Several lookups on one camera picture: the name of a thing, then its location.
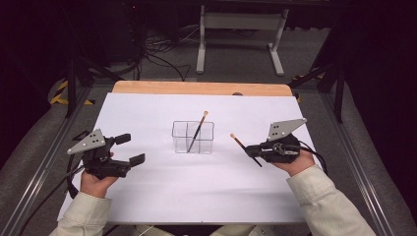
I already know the person's right leg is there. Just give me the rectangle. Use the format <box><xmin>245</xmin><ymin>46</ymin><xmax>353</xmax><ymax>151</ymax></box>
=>
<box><xmin>208</xmin><ymin>223</ymin><xmax>280</xmax><ymax>236</ymax></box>

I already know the wooden table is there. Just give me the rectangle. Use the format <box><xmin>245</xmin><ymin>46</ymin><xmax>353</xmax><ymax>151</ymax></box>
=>
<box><xmin>112</xmin><ymin>81</ymin><xmax>294</xmax><ymax>97</ymax></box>

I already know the tangle of black floor cables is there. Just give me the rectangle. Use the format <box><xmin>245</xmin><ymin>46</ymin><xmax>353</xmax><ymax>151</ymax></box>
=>
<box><xmin>139</xmin><ymin>24</ymin><xmax>202</xmax><ymax>83</ymax></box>

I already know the black tripod stand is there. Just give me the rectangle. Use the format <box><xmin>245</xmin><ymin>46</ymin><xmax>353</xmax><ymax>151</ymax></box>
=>
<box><xmin>64</xmin><ymin>55</ymin><xmax>125</xmax><ymax>119</ymax></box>
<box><xmin>289</xmin><ymin>61</ymin><xmax>346</xmax><ymax>124</ymax></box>

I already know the person's left hand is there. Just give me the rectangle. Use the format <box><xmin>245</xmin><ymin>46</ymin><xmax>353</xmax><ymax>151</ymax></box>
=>
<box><xmin>80</xmin><ymin>171</ymin><xmax>119</xmax><ymax>199</ymax></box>

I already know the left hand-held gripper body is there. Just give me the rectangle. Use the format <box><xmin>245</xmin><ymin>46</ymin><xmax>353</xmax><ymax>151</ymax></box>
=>
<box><xmin>67</xmin><ymin>128</ymin><xmax>133</xmax><ymax>181</ymax></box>

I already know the person's leg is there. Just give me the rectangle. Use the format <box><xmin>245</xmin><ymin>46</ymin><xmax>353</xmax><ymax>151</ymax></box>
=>
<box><xmin>208</xmin><ymin>223</ymin><xmax>280</xmax><ymax>236</ymax></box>
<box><xmin>132</xmin><ymin>223</ymin><xmax>176</xmax><ymax>236</ymax></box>

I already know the dark equipment cabinet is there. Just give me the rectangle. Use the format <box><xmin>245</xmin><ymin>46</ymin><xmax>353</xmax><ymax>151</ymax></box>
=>
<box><xmin>106</xmin><ymin>0</ymin><xmax>147</xmax><ymax>64</ymax></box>

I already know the aluminium rail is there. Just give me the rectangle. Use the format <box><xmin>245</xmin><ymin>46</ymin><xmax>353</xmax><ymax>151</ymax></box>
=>
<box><xmin>319</xmin><ymin>92</ymin><xmax>417</xmax><ymax>236</ymax></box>
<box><xmin>0</xmin><ymin>88</ymin><xmax>93</xmax><ymax>236</ymax></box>

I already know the clear acrylic organizer box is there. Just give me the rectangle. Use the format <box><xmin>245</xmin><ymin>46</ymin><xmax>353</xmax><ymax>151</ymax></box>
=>
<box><xmin>171</xmin><ymin>120</ymin><xmax>215</xmax><ymax>155</ymax></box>

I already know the person's left leg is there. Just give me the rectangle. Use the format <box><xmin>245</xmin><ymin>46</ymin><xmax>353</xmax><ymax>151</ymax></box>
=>
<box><xmin>132</xmin><ymin>223</ymin><xmax>176</xmax><ymax>236</ymax></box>

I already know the black handled makeup brush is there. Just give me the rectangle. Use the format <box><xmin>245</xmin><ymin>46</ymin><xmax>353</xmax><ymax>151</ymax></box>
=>
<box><xmin>187</xmin><ymin>110</ymin><xmax>209</xmax><ymax>153</ymax></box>
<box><xmin>229</xmin><ymin>133</ymin><xmax>264</xmax><ymax>168</ymax></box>

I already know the yellow black hazard tape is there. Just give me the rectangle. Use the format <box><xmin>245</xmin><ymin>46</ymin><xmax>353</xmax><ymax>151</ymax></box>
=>
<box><xmin>48</xmin><ymin>80</ymin><xmax>96</xmax><ymax>106</ymax></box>
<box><xmin>291</xmin><ymin>67</ymin><xmax>327</xmax><ymax>103</ymax></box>

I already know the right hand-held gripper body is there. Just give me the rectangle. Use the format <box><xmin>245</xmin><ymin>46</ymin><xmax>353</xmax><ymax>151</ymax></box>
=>
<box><xmin>260</xmin><ymin>118</ymin><xmax>308</xmax><ymax>164</ymax></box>

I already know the white paper sheet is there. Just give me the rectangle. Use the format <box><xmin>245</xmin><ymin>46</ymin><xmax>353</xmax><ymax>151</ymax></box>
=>
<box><xmin>57</xmin><ymin>92</ymin><xmax>328</xmax><ymax>226</ymax></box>

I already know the left hand-held gripper black cable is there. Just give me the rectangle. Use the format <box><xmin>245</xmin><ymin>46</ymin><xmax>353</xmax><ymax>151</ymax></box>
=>
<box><xmin>18</xmin><ymin>152</ymin><xmax>87</xmax><ymax>236</ymax></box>

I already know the right hand-held gripper black cable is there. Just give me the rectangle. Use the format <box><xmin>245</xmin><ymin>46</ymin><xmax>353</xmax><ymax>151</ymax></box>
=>
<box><xmin>297</xmin><ymin>140</ymin><xmax>329</xmax><ymax>175</ymax></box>

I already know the person's right hand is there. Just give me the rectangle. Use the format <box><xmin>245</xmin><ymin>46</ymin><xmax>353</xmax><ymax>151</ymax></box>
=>
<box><xmin>271</xmin><ymin>150</ymin><xmax>317</xmax><ymax>178</ymax></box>

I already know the hand-held gripper black cable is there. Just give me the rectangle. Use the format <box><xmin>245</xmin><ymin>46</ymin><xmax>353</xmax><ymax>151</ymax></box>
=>
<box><xmin>18</xmin><ymin>152</ymin><xmax>87</xmax><ymax>236</ymax></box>
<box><xmin>297</xmin><ymin>140</ymin><xmax>329</xmax><ymax>175</ymax></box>

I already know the white metal stand frame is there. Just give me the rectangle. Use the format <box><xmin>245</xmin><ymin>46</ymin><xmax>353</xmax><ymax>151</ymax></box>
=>
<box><xmin>196</xmin><ymin>4</ymin><xmax>290</xmax><ymax>77</ymax></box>

